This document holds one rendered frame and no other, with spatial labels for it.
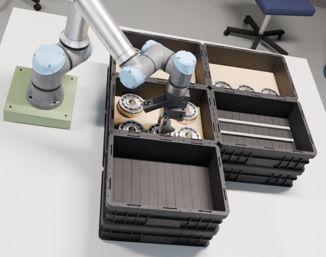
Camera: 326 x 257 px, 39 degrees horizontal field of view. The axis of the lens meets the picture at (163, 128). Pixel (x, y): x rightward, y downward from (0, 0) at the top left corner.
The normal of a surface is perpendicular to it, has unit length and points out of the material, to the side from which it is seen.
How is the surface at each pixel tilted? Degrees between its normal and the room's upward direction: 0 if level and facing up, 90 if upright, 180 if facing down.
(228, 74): 0
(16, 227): 0
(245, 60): 90
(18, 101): 2
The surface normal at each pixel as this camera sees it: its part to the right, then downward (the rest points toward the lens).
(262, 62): 0.04, 0.74
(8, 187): 0.22, -0.66
